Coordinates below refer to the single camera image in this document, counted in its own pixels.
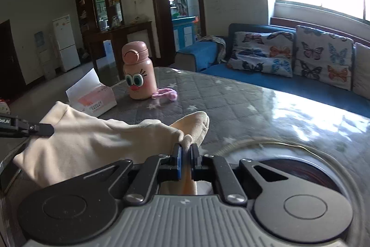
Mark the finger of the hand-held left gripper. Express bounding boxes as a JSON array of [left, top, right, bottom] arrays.
[[0, 112, 55, 139]]

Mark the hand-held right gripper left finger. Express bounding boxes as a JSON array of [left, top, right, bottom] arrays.
[[82, 144, 183, 205]]

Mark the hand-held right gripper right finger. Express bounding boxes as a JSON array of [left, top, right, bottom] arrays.
[[189, 144, 290, 205]]

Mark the cream garment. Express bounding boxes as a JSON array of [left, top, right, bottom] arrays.
[[13, 101, 214, 196]]

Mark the white pink tissue box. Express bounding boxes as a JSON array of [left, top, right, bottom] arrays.
[[65, 68, 117, 118]]

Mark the dark wooden door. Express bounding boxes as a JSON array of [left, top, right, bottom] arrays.
[[0, 20, 26, 100]]

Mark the white refrigerator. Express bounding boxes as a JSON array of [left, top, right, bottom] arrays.
[[52, 15, 81, 72]]

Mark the pink cartoon face bottle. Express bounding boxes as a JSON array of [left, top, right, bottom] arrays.
[[121, 42, 157, 100]]

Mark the blue sofa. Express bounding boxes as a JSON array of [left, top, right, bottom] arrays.
[[175, 23, 370, 120]]

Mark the grey blanket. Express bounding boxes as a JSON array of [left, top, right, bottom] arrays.
[[198, 36, 227, 62]]

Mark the dark wooden display cabinet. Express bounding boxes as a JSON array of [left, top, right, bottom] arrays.
[[74, 0, 157, 82]]

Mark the butterfly print cushion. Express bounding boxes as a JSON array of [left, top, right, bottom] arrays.
[[227, 31, 296, 78], [293, 25, 355, 91]]

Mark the blue cabinet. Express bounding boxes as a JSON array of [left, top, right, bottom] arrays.
[[173, 16, 200, 52]]

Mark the plain light cushion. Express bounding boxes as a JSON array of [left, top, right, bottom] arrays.
[[352, 42, 370, 100]]

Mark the pink bottle strap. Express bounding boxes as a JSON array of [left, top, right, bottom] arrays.
[[151, 88, 178, 101]]

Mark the dark wooden door frame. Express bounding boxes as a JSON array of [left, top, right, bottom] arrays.
[[146, 0, 207, 62]]

